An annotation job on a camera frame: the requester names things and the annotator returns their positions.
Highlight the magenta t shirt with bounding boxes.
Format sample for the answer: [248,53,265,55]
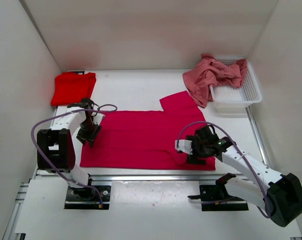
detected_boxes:
[80,91,215,171]

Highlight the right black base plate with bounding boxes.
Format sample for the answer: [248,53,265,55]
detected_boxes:
[188,185,248,212]

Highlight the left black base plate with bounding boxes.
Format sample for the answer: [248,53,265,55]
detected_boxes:
[64,184,111,210]

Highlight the white plastic basket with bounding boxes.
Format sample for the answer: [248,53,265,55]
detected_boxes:
[210,63,262,114]

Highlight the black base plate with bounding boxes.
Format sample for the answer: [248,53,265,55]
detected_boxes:
[64,184,111,210]
[188,185,248,212]

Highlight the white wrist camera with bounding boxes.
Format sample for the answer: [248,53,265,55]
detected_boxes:
[175,139,192,155]
[92,113,106,126]

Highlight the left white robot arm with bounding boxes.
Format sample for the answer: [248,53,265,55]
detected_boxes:
[31,98,104,200]

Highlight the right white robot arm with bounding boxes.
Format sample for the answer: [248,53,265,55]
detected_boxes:
[175,122,302,227]

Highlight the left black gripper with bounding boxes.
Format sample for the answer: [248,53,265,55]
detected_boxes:
[76,119,102,147]

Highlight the red t shirt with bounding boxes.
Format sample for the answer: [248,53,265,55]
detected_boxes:
[51,72,96,107]

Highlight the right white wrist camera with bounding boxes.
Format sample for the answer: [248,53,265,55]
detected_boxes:
[175,139,192,155]

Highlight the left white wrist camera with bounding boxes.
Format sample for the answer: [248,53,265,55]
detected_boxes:
[92,113,106,126]

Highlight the light pink t shirt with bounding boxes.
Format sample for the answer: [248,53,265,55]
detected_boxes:
[182,53,248,108]

